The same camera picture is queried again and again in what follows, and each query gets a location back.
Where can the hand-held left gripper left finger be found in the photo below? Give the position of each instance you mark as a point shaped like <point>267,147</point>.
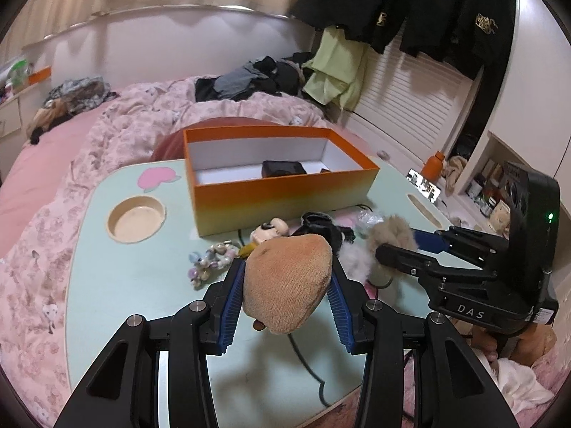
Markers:
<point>232,303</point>

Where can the green bottle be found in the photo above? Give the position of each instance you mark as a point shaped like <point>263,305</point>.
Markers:
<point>18,73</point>

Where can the fluffy beige plush toy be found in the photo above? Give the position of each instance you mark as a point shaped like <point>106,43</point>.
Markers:
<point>392,229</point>

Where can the clear plastic wrapper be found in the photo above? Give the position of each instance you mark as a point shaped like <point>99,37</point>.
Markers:
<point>368,218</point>

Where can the dark packet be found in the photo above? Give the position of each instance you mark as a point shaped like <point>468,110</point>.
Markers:
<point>283,168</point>

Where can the white crumpled cloth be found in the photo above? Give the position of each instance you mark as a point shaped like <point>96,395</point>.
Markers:
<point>517,383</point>

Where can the beige crumpled cloth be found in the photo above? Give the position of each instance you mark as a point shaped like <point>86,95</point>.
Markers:
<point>455,171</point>

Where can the person's right hand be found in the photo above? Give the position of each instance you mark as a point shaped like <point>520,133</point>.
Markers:
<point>484,345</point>

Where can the white bedside shelf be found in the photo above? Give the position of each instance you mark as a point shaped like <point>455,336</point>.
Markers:
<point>535,76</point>

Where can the smartphone on stand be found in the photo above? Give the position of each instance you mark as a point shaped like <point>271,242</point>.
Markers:
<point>424,185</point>

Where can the black jacket small gold emblem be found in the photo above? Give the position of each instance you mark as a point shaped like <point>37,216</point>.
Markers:
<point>348,4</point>

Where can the pink floral duvet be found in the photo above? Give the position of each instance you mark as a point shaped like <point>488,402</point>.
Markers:
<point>111,133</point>

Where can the white skull face figure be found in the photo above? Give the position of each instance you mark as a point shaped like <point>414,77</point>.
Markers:
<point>267,232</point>

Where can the white desk with drawers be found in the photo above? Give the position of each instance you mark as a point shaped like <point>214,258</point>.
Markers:
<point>9,116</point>

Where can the orange water bottle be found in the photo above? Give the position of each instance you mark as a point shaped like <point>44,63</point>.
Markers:
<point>432,167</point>

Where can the patterned clothes pile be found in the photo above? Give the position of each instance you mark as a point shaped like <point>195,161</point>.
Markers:
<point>80,89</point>

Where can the white bed headboard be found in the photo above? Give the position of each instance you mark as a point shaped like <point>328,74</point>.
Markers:
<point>156,40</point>

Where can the black jacket large gold emblem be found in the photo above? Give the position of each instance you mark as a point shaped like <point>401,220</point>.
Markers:
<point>455,9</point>

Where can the white louvered cabinet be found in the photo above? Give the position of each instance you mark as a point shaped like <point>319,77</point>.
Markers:
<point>401,98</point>

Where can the brown paper box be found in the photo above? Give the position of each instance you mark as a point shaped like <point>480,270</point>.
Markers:
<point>500,217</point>

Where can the dark clothes pile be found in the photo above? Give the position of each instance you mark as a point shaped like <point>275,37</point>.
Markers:
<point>241,82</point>

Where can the orange gradient cardboard box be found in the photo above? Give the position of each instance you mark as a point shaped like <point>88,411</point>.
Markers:
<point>276,200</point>

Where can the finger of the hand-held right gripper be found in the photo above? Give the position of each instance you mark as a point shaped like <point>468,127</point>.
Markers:
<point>401,258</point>
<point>430,240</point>

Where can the brown plush doll black dress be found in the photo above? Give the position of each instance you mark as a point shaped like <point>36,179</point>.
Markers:
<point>290,285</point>

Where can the orange box lid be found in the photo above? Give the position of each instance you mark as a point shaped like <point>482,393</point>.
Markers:
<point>40,76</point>

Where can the light green hanging garment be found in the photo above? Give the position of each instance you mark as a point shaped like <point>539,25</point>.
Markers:
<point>334,76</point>

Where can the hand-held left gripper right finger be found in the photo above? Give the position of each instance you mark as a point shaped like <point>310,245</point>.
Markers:
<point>339,316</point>

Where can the brown garment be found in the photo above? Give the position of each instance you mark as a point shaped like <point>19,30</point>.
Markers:
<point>47,122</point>

